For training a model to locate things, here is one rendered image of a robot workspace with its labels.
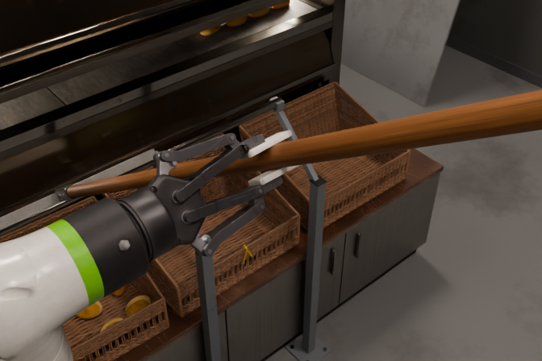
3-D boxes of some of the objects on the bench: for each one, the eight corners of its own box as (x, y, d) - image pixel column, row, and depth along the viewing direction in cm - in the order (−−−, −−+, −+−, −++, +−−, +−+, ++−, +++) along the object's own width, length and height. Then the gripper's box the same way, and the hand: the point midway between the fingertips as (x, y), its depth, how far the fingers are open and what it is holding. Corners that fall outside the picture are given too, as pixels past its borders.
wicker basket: (237, 176, 281) (235, 124, 264) (331, 128, 309) (335, 79, 292) (312, 237, 251) (315, 183, 234) (408, 179, 280) (417, 126, 263)
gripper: (86, 168, 71) (251, 93, 84) (146, 296, 73) (298, 205, 86) (109, 162, 65) (283, 83, 78) (173, 302, 67) (332, 202, 80)
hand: (271, 158), depth 80 cm, fingers closed on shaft, 3 cm apart
